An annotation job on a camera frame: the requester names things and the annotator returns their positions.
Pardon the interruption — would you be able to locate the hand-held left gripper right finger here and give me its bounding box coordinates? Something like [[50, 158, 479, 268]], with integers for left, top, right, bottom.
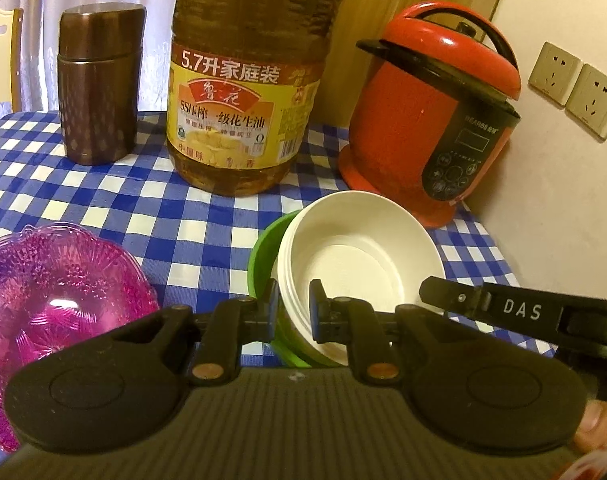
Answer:
[[309, 279, 467, 382]]

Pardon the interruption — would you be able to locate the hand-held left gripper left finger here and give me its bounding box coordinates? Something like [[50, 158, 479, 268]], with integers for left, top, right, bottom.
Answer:
[[110, 279, 280, 387]]

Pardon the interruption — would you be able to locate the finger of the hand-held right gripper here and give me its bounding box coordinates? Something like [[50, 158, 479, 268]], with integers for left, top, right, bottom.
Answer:
[[418, 276, 489, 318]]

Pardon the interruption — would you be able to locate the brown metal canister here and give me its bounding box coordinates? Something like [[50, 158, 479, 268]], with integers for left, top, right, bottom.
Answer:
[[57, 3, 147, 166]]

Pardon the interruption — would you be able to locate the white plastic bowl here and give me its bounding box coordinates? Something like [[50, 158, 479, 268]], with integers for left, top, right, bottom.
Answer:
[[277, 191, 447, 367]]

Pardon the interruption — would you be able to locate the red electric pressure cooker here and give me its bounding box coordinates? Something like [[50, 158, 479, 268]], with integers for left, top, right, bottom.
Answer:
[[338, 1, 523, 229]]

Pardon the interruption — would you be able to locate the person's right hand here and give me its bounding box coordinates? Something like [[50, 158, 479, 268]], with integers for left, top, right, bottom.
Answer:
[[573, 400, 607, 453]]

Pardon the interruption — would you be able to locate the pink transparent plate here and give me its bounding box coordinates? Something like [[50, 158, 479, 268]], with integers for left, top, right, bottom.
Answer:
[[0, 222, 160, 453]]

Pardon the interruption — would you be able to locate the large cooking oil bottle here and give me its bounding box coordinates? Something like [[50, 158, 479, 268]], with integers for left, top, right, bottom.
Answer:
[[166, 0, 345, 197]]

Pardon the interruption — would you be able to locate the blue white checkered tablecloth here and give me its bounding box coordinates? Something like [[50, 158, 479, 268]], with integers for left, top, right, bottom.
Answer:
[[0, 110, 557, 461]]

